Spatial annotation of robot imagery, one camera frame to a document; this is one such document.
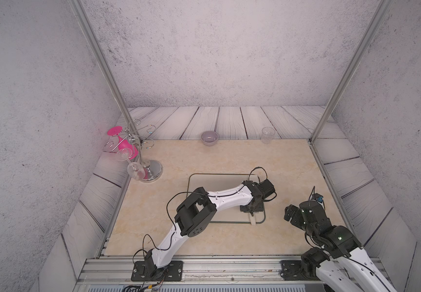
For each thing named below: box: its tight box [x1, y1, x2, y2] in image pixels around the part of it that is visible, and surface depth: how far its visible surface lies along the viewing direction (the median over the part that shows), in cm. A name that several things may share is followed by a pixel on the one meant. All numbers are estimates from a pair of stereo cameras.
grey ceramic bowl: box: [200, 130, 219, 147], surface depth 121 cm
